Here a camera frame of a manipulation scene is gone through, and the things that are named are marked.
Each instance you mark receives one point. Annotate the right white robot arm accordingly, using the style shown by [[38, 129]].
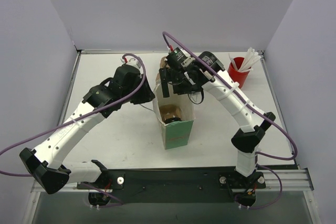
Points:
[[253, 122]]

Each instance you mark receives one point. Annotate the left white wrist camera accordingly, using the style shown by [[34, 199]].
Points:
[[132, 62]]

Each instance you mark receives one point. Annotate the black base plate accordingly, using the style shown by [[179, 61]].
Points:
[[173, 194]]

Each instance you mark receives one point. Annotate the aluminium front rail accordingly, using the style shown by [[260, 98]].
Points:
[[289, 177]]

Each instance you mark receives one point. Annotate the green paper takeout bag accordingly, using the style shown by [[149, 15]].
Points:
[[175, 134]]

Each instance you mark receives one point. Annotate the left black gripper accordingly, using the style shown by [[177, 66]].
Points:
[[145, 93]]

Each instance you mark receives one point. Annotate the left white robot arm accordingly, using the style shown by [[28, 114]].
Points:
[[45, 162]]

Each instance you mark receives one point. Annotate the brown cardboard cup carrier stack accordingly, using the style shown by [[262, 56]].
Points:
[[162, 73]]

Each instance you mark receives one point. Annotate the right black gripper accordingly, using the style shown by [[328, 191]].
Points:
[[170, 77]]

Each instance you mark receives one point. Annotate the single brown cardboard cup carrier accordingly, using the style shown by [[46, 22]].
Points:
[[169, 111]]

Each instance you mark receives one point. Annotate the black coffee lid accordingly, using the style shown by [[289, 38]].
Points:
[[173, 119]]

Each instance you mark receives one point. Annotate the red straw holder cup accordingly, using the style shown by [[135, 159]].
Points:
[[235, 73]]

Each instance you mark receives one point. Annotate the white wrapped straws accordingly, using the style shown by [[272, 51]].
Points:
[[251, 57]]

